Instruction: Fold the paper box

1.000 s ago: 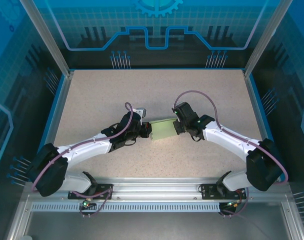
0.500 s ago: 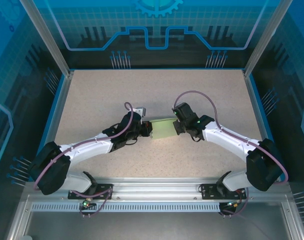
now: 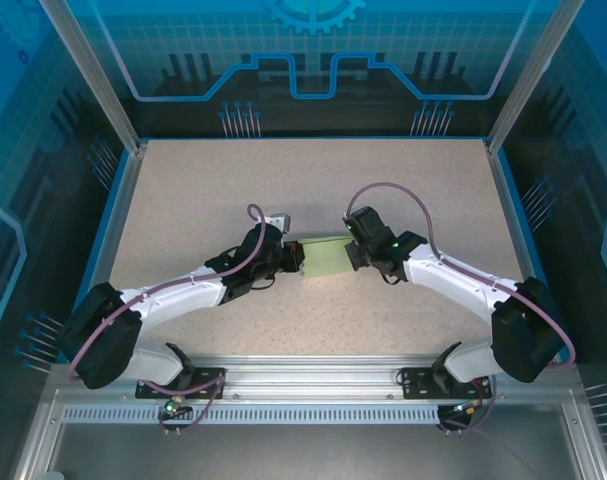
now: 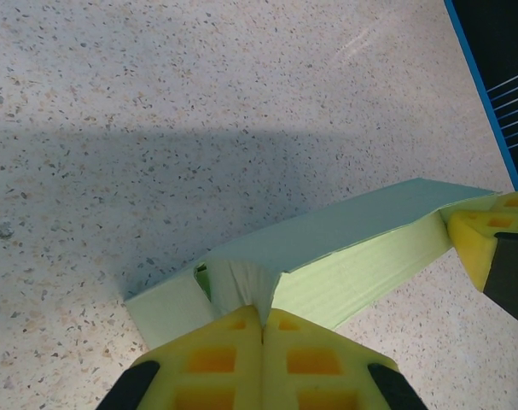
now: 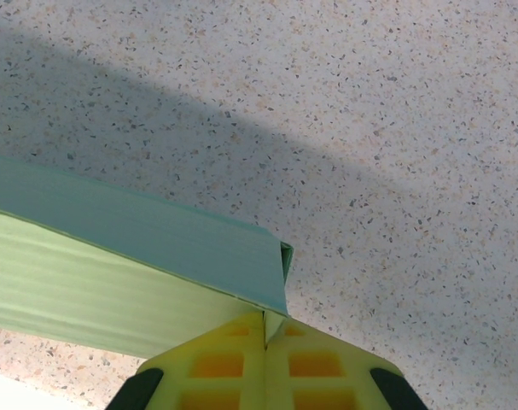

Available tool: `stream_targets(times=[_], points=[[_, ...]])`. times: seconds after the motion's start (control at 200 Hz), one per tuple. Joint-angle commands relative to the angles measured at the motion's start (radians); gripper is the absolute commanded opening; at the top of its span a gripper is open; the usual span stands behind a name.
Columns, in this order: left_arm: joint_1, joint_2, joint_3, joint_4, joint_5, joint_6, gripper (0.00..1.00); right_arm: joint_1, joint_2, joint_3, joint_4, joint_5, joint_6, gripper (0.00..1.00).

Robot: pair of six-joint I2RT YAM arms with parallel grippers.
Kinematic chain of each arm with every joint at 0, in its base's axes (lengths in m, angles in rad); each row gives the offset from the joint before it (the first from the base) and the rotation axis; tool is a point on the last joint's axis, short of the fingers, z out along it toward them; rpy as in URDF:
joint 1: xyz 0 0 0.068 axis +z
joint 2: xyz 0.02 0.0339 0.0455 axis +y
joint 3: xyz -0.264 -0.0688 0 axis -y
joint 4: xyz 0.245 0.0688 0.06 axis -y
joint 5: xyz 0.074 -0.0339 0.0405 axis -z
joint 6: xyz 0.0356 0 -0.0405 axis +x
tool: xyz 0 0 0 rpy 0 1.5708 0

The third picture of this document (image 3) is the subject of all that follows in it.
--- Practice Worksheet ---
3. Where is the light green paper box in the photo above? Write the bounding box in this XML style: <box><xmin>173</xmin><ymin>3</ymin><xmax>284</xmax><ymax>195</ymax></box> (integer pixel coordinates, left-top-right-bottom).
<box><xmin>300</xmin><ymin>234</ymin><xmax>354</xmax><ymax>280</ymax></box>

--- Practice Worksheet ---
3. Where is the blue table edge strip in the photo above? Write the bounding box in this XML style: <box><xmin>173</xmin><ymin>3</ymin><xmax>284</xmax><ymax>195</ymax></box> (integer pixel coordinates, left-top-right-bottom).
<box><xmin>136</xmin><ymin>132</ymin><xmax>490</xmax><ymax>143</ymax></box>
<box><xmin>56</xmin><ymin>148</ymin><xmax>133</xmax><ymax>364</ymax></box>
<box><xmin>496</xmin><ymin>147</ymin><xmax>575</xmax><ymax>364</ymax></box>

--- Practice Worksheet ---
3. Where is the small black LED module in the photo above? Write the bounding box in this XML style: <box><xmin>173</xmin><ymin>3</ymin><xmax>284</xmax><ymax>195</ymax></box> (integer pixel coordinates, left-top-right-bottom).
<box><xmin>157</xmin><ymin>393</ymin><xmax>194</xmax><ymax>419</ymax></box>
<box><xmin>440</xmin><ymin>397</ymin><xmax>487</xmax><ymax>421</ymax></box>

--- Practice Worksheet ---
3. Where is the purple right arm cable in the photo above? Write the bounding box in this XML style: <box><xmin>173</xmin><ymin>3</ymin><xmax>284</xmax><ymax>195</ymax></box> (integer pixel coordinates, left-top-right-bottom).
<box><xmin>345</xmin><ymin>180</ymin><xmax>577</xmax><ymax>437</ymax></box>

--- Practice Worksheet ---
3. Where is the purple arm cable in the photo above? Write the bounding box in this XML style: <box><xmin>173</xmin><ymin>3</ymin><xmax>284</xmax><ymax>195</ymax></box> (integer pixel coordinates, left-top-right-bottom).
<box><xmin>345</xmin><ymin>180</ymin><xmax>577</xmax><ymax>437</ymax></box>
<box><xmin>66</xmin><ymin>202</ymin><xmax>269</xmax><ymax>437</ymax></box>

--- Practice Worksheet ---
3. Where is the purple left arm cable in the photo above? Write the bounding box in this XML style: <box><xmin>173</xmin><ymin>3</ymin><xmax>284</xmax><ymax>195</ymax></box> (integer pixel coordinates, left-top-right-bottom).
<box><xmin>66</xmin><ymin>202</ymin><xmax>269</xmax><ymax>437</ymax></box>

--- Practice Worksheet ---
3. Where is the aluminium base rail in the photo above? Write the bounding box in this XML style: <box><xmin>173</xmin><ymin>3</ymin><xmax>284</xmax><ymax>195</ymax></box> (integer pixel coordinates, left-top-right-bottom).
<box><xmin>47</xmin><ymin>353</ymin><xmax>582</xmax><ymax>402</ymax></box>

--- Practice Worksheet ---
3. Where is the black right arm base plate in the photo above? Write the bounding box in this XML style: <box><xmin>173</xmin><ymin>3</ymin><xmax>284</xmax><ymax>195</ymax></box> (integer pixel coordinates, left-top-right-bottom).
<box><xmin>398</xmin><ymin>366</ymin><xmax>495</xmax><ymax>401</ymax></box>

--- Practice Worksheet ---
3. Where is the slotted grey cable duct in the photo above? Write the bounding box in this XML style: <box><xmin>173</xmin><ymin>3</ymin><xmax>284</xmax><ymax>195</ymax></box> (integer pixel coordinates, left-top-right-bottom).
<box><xmin>61</xmin><ymin>403</ymin><xmax>443</xmax><ymax>426</ymax></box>

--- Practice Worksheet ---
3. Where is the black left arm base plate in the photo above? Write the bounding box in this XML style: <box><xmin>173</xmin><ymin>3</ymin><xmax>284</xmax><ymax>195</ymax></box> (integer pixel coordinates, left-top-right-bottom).
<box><xmin>134</xmin><ymin>367</ymin><xmax>230</xmax><ymax>402</ymax></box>

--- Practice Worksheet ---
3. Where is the aluminium frame post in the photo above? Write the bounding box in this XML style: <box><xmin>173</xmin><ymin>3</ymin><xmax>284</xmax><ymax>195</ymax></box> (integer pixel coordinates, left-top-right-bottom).
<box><xmin>36</xmin><ymin>0</ymin><xmax>150</xmax><ymax>156</ymax></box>
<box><xmin>484</xmin><ymin>0</ymin><xmax>587</xmax><ymax>155</ymax></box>

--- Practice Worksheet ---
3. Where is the aluminium lower frame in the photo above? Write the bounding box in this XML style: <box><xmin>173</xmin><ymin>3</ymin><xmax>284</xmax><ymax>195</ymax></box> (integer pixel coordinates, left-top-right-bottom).
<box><xmin>12</xmin><ymin>389</ymin><xmax>607</xmax><ymax>480</ymax></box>

